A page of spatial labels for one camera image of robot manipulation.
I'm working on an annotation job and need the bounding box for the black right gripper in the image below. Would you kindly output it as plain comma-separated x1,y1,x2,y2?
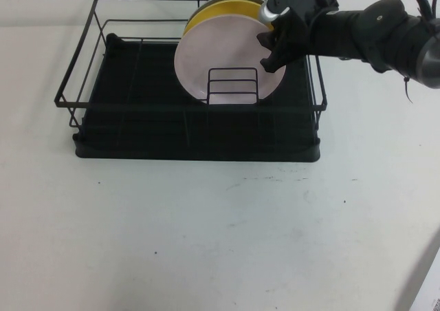
256,10,312,74

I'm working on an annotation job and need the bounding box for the pink round plate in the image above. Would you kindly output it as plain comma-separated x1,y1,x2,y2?
173,13,287,106

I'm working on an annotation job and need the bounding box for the yellow round plate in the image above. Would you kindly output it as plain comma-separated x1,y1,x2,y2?
181,0,276,37

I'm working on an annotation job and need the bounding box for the black zip tie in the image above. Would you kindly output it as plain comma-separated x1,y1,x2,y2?
401,76,416,105

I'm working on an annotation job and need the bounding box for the black plastic drip tray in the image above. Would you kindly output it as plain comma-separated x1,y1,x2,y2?
71,32,321,162

